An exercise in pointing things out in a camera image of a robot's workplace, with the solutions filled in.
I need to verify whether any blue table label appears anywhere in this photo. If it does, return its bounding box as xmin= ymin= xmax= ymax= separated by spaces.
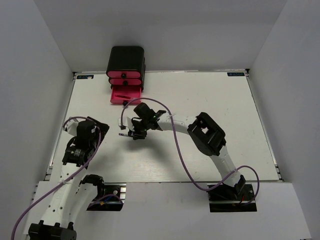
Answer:
xmin=76 ymin=74 xmax=94 ymax=80
xmin=227 ymin=72 xmax=245 ymax=77

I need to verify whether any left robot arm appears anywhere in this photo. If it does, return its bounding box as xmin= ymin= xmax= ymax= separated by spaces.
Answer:
xmin=28 ymin=116 xmax=110 ymax=240

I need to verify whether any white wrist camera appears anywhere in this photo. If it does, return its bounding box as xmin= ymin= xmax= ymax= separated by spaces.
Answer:
xmin=118 ymin=116 xmax=133 ymax=130
xmin=62 ymin=119 xmax=79 ymax=136

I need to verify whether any pink top drawer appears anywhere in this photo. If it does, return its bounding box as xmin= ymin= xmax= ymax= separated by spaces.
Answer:
xmin=106 ymin=70 xmax=142 ymax=79

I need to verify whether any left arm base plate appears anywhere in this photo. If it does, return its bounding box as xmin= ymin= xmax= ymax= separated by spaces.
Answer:
xmin=82 ymin=174 xmax=127 ymax=212

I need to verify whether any pink middle drawer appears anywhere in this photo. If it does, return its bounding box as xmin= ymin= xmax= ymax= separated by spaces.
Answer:
xmin=108 ymin=78 xmax=143 ymax=86

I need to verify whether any black drawer cabinet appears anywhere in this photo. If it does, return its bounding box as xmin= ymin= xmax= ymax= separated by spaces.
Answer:
xmin=106 ymin=46 xmax=145 ymax=78

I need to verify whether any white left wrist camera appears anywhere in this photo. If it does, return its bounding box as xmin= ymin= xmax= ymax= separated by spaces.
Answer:
xmin=62 ymin=119 xmax=79 ymax=136

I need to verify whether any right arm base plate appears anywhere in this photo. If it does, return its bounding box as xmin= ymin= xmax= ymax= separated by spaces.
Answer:
xmin=207 ymin=184 xmax=257 ymax=213

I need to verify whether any right blue table label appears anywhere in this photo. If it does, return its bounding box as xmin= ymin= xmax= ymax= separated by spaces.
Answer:
xmin=227 ymin=72 xmax=245 ymax=77

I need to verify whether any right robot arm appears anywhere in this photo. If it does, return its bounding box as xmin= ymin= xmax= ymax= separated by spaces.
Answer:
xmin=119 ymin=102 xmax=246 ymax=200

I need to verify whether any purple pen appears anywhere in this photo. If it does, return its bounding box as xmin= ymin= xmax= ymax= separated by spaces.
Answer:
xmin=118 ymin=133 xmax=130 ymax=137

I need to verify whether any red pen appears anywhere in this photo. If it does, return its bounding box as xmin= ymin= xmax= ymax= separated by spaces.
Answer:
xmin=115 ymin=94 xmax=133 ymax=100

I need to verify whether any left blue table label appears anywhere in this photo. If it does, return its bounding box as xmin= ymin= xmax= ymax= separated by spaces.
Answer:
xmin=76 ymin=74 xmax=94 ymax=80

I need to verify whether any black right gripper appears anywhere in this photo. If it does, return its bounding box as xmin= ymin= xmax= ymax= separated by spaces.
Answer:
xmin=129 ymin=117 xmax=151 ymax=140

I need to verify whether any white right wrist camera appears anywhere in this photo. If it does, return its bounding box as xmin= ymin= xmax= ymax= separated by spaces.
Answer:
xmin=118 ymin=116 xmax=133 ymax=130

